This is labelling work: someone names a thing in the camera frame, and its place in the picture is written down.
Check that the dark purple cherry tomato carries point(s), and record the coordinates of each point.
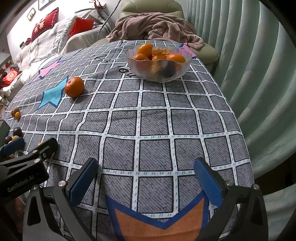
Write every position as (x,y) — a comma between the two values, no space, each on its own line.
(8,139)
(17,132)

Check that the white quilt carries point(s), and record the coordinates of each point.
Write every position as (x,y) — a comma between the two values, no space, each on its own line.
(44,46)

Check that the pink blanket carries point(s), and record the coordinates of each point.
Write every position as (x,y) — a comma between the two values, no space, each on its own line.
(161,30)

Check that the grey checked star tablecloth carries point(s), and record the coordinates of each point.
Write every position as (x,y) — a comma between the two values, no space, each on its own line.
(150,120)

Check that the red hanging knot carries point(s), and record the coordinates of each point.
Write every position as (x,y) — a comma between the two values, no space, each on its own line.
(96,3)

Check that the yellow orange cherry tomato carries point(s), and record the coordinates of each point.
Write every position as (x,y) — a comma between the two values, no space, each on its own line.
(15,138)

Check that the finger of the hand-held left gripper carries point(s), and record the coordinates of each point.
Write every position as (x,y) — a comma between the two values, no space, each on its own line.
(12,146)
(47,147)

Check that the small orange tomato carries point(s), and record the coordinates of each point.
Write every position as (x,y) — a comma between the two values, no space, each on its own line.
(17,115)

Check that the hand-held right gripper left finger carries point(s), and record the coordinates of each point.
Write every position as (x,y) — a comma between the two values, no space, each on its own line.
(83,183)

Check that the red pillow with gold characters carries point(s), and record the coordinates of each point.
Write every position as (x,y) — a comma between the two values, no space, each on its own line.
(44,23)

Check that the tangerine peel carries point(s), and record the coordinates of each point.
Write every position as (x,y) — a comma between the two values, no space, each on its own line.
(161,50)

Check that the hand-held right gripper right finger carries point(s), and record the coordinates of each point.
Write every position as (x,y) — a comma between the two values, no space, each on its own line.
(208,183)

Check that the framed wall picture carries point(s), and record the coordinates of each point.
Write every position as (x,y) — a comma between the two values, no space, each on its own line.
(31,14)

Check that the green armchair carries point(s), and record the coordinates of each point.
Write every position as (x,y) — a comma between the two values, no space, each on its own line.
(150,7)

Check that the small red patterned cushion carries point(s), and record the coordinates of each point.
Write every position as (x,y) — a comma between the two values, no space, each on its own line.
(10,76)

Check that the olive brown small tomato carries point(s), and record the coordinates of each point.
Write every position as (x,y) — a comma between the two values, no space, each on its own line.
(14,111)

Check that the pale green curtain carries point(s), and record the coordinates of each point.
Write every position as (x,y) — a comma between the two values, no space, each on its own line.
(242,69)

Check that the plain red pillow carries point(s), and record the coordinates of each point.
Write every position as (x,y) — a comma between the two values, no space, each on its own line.
(81,26)

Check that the light grey sofa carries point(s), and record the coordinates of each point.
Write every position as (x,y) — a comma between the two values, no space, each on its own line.
(78,41)

